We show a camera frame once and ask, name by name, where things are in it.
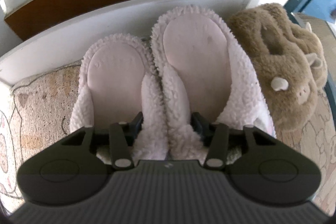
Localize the striped knit slipper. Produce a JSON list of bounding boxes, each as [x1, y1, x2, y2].
[[69, 34, 169, 162], [151, 6, 276, 163]]

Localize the cartoon patterned door mat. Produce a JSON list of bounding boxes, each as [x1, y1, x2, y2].
[[1, 62, 335, 214]]

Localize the brown fluffy animal slipper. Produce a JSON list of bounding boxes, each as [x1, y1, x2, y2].
[[227, 3, 318, 132]]

